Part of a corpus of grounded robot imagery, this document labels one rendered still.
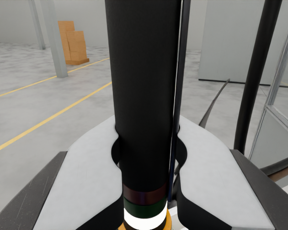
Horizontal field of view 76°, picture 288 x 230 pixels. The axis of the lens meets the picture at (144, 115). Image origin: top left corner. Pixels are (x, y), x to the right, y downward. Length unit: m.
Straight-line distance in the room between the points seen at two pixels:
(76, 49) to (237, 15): 5.69
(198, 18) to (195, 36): 0.96
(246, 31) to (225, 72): 1.06
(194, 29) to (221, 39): 6.77
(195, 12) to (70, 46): 7.23
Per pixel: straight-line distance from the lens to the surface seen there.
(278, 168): 0.28
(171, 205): 0.40
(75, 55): 8.25
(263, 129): 1.64
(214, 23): 5.49
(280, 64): 1.53
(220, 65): 5.60
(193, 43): 12.24
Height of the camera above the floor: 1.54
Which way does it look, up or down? 27 degrees down
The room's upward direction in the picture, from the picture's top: straight up
